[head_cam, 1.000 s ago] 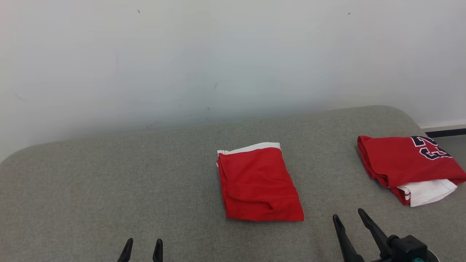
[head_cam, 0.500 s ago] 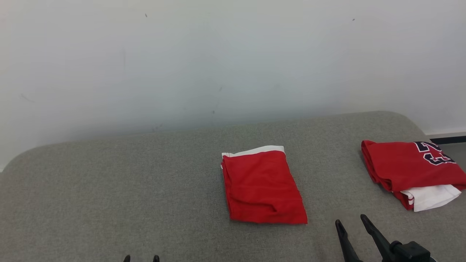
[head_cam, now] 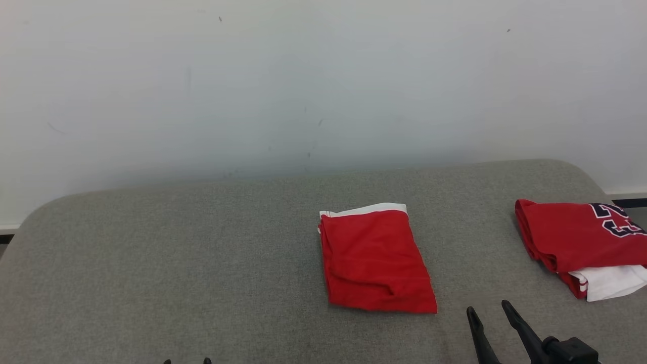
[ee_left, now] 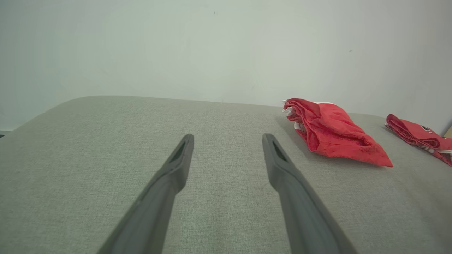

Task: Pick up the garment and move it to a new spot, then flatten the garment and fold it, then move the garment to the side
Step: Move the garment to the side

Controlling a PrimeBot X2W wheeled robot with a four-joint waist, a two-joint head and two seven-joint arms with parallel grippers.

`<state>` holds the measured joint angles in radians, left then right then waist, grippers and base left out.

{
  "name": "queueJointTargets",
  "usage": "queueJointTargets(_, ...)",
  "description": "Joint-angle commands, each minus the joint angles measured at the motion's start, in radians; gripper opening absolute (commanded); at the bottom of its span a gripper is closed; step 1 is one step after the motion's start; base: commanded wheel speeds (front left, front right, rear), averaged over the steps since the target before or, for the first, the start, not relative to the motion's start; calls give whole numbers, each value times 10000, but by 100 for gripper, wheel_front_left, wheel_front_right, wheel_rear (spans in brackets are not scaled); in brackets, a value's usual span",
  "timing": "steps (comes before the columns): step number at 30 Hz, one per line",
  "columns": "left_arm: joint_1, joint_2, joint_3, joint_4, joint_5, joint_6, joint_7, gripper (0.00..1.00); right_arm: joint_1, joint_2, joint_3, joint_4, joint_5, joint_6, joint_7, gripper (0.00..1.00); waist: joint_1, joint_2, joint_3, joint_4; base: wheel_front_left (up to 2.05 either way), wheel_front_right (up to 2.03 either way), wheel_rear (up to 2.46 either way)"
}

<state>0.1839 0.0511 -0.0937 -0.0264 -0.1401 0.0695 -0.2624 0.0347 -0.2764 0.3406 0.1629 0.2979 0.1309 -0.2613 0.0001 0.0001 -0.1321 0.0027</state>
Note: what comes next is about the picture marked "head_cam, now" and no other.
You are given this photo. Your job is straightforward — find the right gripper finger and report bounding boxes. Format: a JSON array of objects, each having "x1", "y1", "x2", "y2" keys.
[
  {"x1": 501, "y1": 300, "x2": 549, "y2": 364},
  {"x1": 466, "y1": 306, "x2": 502, "y2": 364}
]

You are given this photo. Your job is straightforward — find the red white basketball jersey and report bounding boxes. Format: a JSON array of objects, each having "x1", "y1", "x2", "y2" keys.
[{"x1": 515, "y1": 199, "x2": 647, "y2": 302}]

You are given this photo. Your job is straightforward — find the red shorts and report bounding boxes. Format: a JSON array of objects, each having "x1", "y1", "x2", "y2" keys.
[{"x1": 317, "y1": 203, "x2": 438, "y2": 314}]

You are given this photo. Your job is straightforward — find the grey fabric sofa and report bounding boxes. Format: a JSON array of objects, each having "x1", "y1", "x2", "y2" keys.
[{"x1": 0, "y1": 159, "x2": 647, "y2": 364}]

